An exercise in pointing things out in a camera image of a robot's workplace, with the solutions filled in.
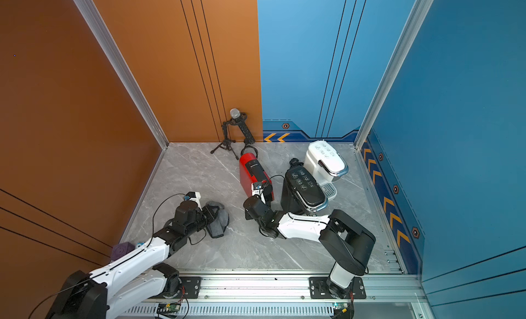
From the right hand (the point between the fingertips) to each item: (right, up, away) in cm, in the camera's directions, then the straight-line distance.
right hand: (250, 201), depth 88 cm
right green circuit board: (+34, -34, -15) cm, 50 cm away
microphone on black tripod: (-8, +39, +14) cm, 42 cm away
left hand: (-12, -1, -2) cm, 12 cm away
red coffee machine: (+1, +13, -3) cm, 13 cm away
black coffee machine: (+20, +6, -15) cm, 25 cm away
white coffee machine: (+32, +16, -6) cm, 36 cm away
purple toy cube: (-49, -16, -10) cm, 52 cm away
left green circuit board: (-26, -34, -16) cm, 46 cm away
